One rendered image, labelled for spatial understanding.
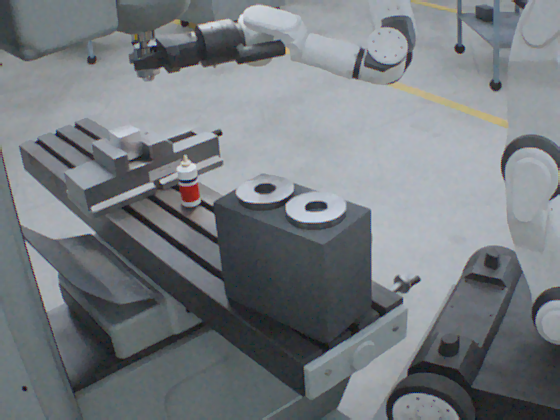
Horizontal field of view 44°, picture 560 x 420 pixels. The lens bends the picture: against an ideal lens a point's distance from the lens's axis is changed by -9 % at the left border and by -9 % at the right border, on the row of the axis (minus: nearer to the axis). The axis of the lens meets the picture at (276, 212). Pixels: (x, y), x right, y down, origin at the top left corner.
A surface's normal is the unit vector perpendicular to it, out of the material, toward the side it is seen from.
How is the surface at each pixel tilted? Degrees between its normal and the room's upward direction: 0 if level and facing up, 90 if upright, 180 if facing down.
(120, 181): 90
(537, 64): 115
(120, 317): 0
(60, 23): 90
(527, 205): 90
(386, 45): 50
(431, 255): 0
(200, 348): 90
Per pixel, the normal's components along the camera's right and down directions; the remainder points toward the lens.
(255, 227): -0.65, 0.43
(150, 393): 0.63, 0.35
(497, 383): -0.07, -0.86
